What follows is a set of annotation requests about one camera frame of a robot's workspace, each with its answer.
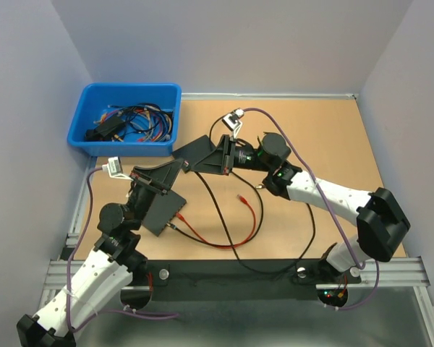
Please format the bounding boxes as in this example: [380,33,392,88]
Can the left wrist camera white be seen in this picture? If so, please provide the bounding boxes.
[101,156,131,180]

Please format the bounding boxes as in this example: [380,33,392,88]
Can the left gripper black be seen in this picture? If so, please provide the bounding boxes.
[127,157,183,231]

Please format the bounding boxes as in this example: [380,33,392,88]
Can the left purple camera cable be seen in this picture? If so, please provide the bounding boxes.
[65,166,180,333]

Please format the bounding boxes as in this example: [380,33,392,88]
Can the black base mat strip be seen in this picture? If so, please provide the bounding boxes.
[120,259,361,307]

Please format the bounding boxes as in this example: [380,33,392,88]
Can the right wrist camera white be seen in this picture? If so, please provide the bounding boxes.
[222,108,244,140]

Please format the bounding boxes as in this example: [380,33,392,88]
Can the aluminium frame rail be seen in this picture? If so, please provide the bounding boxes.
[28,155,434,347]

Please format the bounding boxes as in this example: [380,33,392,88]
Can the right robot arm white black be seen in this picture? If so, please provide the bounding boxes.
[191,132,410,282]

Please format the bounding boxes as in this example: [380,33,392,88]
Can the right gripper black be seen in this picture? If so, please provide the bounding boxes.
[191,133,273,174]

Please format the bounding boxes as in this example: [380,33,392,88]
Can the tangled cables in bin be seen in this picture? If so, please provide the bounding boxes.
[85,103,176,142]

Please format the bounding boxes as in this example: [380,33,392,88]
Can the blue plastic bin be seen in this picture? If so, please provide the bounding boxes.
[67,83,182,157]

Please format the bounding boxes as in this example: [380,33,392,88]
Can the black network switch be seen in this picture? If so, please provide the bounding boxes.
[142,191,187,237]
[172,135,216,173]

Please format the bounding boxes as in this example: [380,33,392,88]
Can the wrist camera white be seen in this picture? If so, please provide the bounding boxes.
[222,108,244,140]
[101,156,131,180]

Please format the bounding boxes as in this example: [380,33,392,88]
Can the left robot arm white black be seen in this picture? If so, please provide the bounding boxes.
[17,157,184,346]

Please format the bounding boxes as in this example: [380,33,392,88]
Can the red ethernet cable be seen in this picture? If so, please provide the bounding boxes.
[176,194,258,249]

